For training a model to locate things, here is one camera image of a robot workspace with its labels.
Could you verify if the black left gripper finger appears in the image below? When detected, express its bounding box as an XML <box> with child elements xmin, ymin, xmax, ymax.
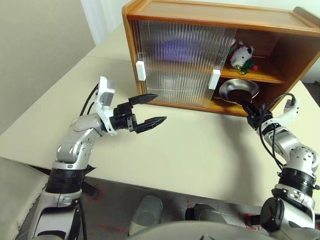
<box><xmin>128</xmin><ymin>93</ymin><xmax>159</xmax><ymax>106</ymax></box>
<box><xmin>136</xmin><ymin>115</ymin><xmax>168</xmax><ymax>134</ymax></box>

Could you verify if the purple tissue pack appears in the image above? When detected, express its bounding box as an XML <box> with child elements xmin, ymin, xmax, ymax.
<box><xmin>154</xmin><ymin>36</ymin><xmax>202</xmax><ymax>64</ymax></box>

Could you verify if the beige foam pad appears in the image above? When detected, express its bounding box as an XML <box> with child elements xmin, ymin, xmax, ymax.
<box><xmin>0</xmin><ymin>156</ymin><xmax>49</xmax><ymax>236</ymax></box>

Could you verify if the ribbed glass sliding door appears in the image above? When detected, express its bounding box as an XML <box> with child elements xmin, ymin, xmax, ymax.
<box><xmin>128</xmin><ymin>19</ymin><xmax>226</xmax><ymax>110</ymax></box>
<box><xmin>146</xmin><ymin>21</ymin><xmax>238</xmax><ymax>109</ymax></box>

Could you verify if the white bowl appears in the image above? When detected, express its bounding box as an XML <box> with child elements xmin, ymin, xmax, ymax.
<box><xmin>218</xmin><ymin>78</ymin><xmax>261</xmax><ymax>104</ymax></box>

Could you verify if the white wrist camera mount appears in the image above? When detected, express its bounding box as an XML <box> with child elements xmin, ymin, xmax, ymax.
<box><xmin>271</xmin><ymin>98</ymin><xmax>301</xmax><ymax>127</ymax></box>
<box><xmin>94</xmin><ymin>75</ymin><xmax>119</xmax><ymax>137</ymax></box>

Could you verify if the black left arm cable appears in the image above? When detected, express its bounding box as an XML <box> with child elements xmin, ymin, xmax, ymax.
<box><xmin>78</xmin><ymin>81</ymin><xmax>100</xmax><ymax>118</ymax></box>

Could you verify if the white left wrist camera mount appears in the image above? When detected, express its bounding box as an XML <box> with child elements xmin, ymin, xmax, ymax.
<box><xmin>94</xmin><ymin>75</ymin><xmax>119</xmax><ymax>137</ymax></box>

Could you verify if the white plush toy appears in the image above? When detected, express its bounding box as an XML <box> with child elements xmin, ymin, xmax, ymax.
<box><xmin>228</xmin><ymin>38</ymin><xmax>260</xmax><ymax>76</ymax></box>

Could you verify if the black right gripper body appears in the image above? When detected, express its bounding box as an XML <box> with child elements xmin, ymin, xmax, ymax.
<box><xmin>246</xmin><ymin>104</ymin><xmax>273</xmax><ymax>131</ymax></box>

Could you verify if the grey rounded shape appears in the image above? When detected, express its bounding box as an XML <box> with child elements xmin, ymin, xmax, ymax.
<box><xmin>185</xmin><ymin>202</ymin><xmax>235</xmax><ymax>226</ymax></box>
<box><xmin>128</xmin><ymin>195</ymin><xmax>164</xmax><ymax>234</ymax></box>

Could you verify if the light grey curved dome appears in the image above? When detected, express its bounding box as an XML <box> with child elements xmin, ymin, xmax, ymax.
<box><xmin>129</xmin><ymin>220</ymin><xmax>269</xmax><ymax>240</ymax></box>

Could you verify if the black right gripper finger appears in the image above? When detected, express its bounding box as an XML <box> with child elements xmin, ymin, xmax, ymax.
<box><xmin>241</xmin><ymin>100</ymin><xmax>256</xmax><ymax>114</ymax></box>

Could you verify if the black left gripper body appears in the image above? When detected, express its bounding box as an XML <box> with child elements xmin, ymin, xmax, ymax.
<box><xmin>109</xmin><ymin>100</ymin><xmax>140</xmax><ymax>133</ymax></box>

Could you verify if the brown wooden cabinet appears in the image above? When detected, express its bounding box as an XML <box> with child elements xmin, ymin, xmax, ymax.
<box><xmin>121</xmin><ymin>0</ymin><xmax>320</xmax><ymax>119</ymax></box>

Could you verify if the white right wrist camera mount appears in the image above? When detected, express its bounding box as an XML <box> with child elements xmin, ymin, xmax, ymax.
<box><xmin>271</xmin><ymin>98</ymin><xmax>301</xmax><ymax>127</ymax></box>

